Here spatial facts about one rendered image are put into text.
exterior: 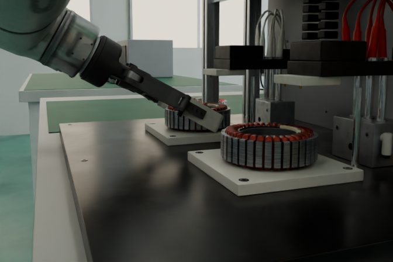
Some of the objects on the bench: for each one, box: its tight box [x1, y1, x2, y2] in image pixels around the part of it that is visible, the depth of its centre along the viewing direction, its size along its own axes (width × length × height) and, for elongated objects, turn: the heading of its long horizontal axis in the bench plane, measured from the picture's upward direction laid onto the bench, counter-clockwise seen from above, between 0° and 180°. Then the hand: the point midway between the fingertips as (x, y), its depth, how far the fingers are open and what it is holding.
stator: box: [220, 122, 319, 171], centre depth 49 cm, size 11×11×4 cm
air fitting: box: [380, 133, 393, 158], centre depth 50 cm, size 1×1×3 cm
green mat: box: [46, 94, 264, 133], centre depth 129 cm, size 94×61×1 cm
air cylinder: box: [250, 98, 295, 125], centre depth 77 cm, size 5×8×6 cm
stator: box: [165, 102, 230, 132], centre depth 72 cm, size 11×11×4 cm
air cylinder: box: [332, 114, 393, 168], centre depth 54 cm, size 5×8×6 cm
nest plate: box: [145, 122, 235, 146], centre depth 72 cm, size 15×15×1 cm
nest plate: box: [188, 149, 364, 197], centre depth 50 cm, size 15×15×1 cm
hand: (196, 114), depth 72 cm, fingers closed on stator, 11 cm apart
